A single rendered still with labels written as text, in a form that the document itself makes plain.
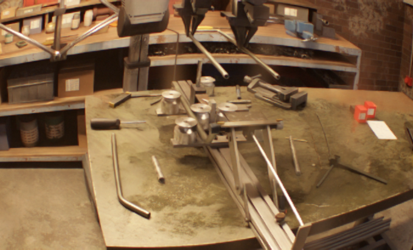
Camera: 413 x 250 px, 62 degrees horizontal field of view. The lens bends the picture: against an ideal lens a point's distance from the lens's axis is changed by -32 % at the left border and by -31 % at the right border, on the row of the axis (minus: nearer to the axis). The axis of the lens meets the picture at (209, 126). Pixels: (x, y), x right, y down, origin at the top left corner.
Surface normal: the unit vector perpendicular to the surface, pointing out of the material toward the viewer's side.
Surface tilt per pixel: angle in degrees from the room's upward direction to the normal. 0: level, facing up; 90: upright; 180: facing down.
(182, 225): 0
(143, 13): 90
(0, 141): 90
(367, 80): 90
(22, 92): 90
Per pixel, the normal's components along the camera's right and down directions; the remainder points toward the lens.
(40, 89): 0.28, 0.43
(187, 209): 0.07, -0.90
